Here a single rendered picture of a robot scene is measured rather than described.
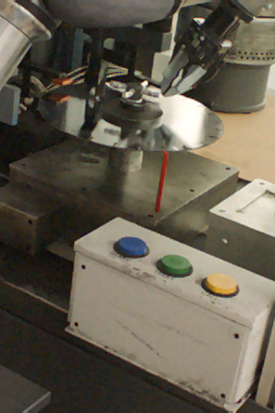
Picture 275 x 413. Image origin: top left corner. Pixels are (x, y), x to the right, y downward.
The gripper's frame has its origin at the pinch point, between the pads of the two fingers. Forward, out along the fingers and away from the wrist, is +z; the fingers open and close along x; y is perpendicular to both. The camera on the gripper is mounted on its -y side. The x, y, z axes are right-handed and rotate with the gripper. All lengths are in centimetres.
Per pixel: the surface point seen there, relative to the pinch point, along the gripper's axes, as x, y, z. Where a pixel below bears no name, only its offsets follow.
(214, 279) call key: 30, 44, 2
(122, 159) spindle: 3.4, 7.6, 13.0
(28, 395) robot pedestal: 23, 57, 27
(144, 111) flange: 0.5, 6.8, 3.9
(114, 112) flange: -2.6, 10.3, 6.7
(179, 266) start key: 25, 44, 5
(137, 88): -2.6, 8.3, 1.4
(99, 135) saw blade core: 0.1, 19.7, 8.4
